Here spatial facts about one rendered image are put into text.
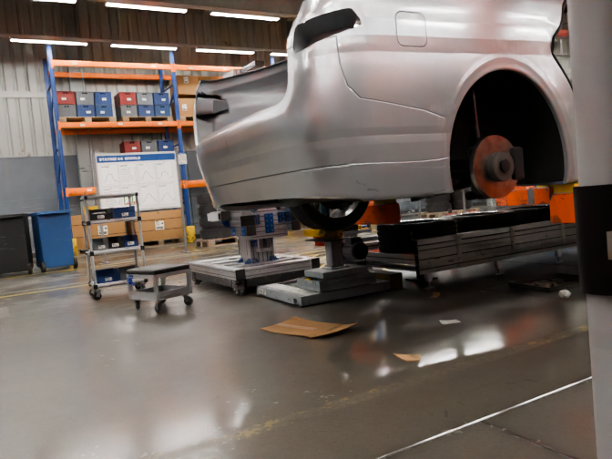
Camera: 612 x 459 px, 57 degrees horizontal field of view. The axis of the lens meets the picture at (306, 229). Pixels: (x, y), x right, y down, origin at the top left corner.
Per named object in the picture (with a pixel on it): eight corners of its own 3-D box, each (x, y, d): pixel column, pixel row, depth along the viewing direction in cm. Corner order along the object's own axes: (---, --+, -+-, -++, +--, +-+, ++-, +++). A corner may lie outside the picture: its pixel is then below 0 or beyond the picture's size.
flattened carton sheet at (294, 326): (326, 340, 306) (326, 334, 306) (260, 330, 344) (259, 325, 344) (360, 327, 327) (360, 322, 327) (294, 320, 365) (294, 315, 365)
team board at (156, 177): (107, 264, 945) (93, 147, 934) (101, 262, 988) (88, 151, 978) (192, 253, 1018) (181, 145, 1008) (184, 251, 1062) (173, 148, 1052)
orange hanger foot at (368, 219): (384, 224, 446) (381, 180, 444) (349, 224, 492) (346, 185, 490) (402, 222, 453) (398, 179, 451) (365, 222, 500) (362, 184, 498)
